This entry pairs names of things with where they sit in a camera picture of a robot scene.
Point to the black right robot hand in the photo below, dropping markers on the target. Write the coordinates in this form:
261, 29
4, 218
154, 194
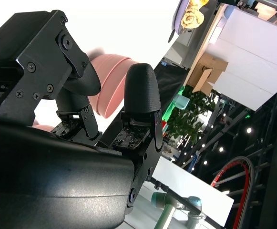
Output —
45, 186

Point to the teal and grey robot arm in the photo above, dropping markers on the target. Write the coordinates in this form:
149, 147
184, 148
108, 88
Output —
167, 212

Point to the purple bowl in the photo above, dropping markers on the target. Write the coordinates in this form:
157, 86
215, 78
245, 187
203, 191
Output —
180, 14

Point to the white background table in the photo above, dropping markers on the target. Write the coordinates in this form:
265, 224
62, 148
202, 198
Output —
188, 183

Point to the black tripod pole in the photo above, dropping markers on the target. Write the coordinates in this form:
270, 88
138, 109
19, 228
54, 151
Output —
190, 204

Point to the green leafy plant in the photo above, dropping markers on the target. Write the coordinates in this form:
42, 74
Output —
188, 119

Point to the teal cylinder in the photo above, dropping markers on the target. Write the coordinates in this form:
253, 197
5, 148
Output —
182, 101

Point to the brown cardboard box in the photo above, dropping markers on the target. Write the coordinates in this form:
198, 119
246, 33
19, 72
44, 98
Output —
205, 74

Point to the yellow food item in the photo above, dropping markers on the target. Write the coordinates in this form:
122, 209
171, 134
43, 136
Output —
193, 17

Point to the white partition board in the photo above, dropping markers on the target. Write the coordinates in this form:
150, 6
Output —
255, 59

